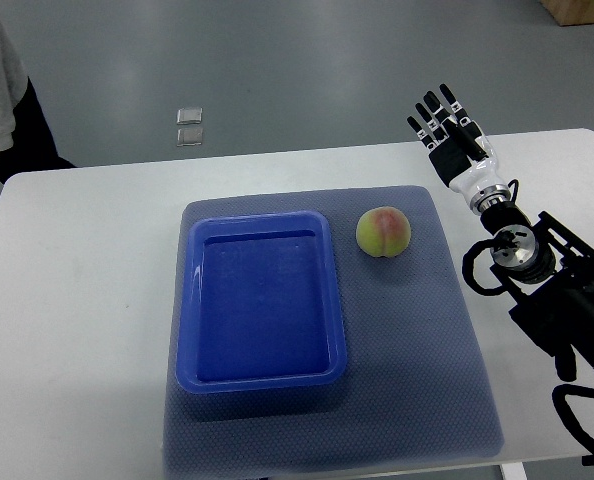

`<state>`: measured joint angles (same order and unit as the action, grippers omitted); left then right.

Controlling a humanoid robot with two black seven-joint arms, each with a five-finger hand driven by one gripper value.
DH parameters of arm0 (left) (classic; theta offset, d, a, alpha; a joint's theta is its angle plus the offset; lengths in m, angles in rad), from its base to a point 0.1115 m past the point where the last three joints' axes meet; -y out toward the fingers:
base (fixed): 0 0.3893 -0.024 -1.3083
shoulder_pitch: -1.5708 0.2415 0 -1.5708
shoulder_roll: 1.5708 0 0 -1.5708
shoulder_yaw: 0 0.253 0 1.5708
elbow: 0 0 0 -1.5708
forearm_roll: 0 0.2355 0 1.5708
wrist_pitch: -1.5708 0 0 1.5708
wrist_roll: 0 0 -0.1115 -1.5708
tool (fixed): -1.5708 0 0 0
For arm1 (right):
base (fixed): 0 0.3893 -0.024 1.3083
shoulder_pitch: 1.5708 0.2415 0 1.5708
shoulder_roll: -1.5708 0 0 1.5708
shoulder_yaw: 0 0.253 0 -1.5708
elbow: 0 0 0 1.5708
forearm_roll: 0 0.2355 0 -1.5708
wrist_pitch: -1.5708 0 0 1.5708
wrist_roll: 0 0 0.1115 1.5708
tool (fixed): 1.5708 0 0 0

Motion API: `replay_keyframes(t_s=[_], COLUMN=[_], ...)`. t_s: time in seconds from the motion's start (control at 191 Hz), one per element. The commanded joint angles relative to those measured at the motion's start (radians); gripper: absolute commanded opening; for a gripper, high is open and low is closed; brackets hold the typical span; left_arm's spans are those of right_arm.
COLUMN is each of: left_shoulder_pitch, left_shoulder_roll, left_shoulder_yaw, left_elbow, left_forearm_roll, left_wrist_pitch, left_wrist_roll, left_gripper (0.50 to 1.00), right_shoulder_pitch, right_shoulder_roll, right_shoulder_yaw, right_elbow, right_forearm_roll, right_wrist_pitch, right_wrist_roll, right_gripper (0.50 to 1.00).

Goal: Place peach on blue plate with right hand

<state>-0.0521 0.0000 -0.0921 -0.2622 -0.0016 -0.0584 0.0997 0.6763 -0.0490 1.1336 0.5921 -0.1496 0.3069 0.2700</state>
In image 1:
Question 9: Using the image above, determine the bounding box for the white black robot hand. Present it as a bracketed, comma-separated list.
[407, 83, 512, 215]

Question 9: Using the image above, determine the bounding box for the green red peach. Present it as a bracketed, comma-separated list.
[355, 206, 412, 258]

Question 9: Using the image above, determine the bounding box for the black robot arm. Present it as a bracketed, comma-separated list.
[462, 181, 594, 466]

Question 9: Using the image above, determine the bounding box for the lower metal floor plate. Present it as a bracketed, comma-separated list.
[177, 126, 204, 147]

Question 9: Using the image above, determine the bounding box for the metal floor plate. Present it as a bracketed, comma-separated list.
[177, 126, 204, 147]
[176, 107, 203, 125]

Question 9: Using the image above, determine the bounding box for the upper metal floor plate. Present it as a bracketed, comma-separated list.
[176, 107, 203, 125]

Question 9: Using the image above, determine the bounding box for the wooden box corner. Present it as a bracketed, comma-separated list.
[540, 0, 594, 26]

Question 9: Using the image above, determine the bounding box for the blue grey mesh mat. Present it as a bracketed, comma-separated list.
[163, 186, 504, 479]

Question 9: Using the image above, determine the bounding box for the blue plastic tray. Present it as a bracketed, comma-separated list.
[175, 211, 347, 395]

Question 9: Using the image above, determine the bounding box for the white table leg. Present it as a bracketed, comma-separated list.
[499, 462, 527, 480]

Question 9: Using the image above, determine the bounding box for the person in grey sweater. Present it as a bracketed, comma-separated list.
[0, 20, 73, 184]

